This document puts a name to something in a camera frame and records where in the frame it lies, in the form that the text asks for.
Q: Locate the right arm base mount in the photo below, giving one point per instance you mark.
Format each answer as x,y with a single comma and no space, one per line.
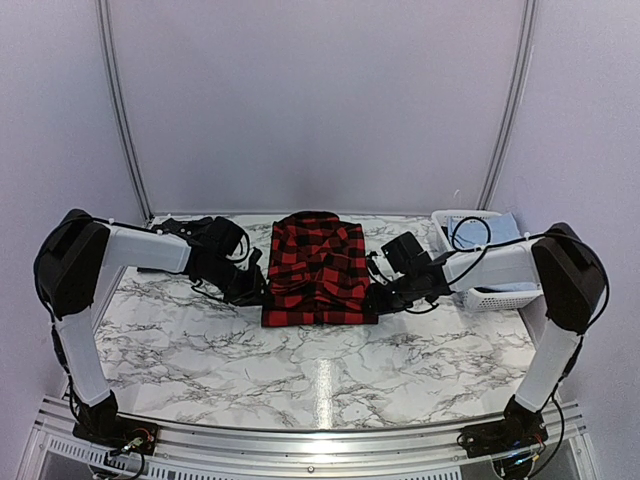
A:
496,437

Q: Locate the black pinstripe folded shirt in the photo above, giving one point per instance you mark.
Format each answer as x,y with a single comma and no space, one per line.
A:
190,231

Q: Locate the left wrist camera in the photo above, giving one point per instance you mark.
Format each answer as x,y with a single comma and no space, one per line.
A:
226,238

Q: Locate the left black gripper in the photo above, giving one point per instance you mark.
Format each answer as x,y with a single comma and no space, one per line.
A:
252,295

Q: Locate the light blue shirt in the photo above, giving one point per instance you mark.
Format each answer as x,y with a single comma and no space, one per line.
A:
473,230

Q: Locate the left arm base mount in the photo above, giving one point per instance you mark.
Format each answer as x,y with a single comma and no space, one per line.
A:
129,435

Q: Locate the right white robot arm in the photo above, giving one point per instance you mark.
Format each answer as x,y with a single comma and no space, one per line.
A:
569,275

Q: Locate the white plastic laundry basket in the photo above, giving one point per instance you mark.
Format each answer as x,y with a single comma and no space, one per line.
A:
491,298

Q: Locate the left wall aluminium profile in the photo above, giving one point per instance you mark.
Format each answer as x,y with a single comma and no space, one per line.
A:
116,92

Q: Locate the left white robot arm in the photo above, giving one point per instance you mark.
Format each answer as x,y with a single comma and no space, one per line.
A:
81,249

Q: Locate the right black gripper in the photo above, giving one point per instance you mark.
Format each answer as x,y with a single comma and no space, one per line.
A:
377,304

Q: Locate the right wall aluminium profile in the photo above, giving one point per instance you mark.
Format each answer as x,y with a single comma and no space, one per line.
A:
515,93

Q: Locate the aluminium table front rail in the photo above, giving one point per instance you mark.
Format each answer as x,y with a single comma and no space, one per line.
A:
191,451

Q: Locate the red black plaid shirt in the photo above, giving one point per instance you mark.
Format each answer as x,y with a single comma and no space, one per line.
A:
317,273

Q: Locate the wall aluminium profile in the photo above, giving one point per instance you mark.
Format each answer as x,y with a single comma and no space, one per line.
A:
116,92
515,93

